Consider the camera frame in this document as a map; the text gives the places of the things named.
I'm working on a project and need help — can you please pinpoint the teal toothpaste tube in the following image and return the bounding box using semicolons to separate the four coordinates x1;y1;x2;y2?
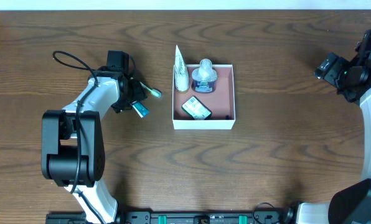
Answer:
131;101;149;118

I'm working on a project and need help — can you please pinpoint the white lotion tube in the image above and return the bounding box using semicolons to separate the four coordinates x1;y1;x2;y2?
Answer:
174;45;189;92

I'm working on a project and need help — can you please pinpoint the green soap bar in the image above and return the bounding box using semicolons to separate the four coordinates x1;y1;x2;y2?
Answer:
182;96;212;120

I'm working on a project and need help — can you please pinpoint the blue soap pump bottle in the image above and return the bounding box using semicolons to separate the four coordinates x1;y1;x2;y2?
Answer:
192;58;218;93

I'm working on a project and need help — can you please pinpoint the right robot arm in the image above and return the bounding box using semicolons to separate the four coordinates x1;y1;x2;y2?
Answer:
295;29;371;224

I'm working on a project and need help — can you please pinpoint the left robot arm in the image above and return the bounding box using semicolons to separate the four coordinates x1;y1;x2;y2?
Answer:
41;50;149;223

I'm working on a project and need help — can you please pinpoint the green white toothbrush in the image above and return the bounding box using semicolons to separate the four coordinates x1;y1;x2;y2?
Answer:
139;81;162;98

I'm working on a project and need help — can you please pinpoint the white box with pink interior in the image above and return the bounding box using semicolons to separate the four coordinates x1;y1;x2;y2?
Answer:
172;65;236;130

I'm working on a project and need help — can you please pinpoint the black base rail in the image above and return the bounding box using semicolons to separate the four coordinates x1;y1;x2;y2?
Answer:
45;202;298;224

